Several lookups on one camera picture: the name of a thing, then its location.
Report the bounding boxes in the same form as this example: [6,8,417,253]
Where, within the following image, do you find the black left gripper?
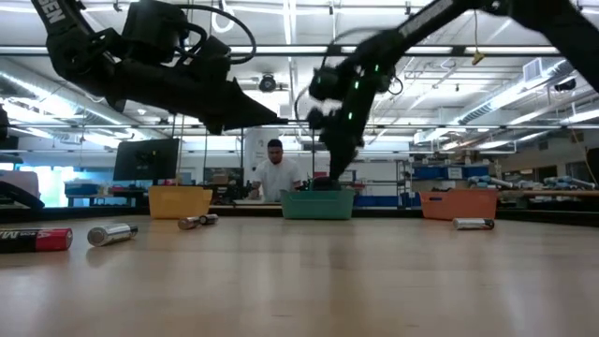
[105,63,289,137]

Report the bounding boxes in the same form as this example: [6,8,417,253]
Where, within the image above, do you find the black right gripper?
[322,69,375,182]

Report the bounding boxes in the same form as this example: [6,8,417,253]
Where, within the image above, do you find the teal plastic bin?
[280,189,356,221]

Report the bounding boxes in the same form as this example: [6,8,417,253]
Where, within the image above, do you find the person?
[250,139,303,203]

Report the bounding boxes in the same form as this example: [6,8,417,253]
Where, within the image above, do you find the blue storage shelf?
[414,164,490,182]

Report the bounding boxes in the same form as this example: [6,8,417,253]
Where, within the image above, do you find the black monitor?
[112,138,181,183]

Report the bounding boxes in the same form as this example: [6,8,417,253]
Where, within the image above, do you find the yellow plastic bin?
[148,185,214,220]

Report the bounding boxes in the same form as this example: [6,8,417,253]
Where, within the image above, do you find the orange plastic bin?
[419,189,500,221]

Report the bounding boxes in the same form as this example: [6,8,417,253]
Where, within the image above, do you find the black overhead light bar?
[0,44,599,58]

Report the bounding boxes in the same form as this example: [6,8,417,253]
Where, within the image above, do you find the black and red battery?
[0,227,74,255]

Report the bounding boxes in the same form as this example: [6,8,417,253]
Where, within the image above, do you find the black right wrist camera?
[306,106,332,132]

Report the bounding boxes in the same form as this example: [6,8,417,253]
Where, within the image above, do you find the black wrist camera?
[306,106,332,132]
[186,35,231,81]

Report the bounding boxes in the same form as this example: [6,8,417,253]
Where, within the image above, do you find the black ceiling camera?
[257,73,278,94]

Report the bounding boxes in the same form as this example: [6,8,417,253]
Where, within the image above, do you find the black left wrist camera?
[186,35,231,81]

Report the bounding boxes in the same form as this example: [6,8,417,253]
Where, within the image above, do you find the black left wrist cable loop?
[176,3,257,66]

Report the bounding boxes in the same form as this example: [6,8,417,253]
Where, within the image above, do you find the black aluminium table frame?
[0,204,599,224]

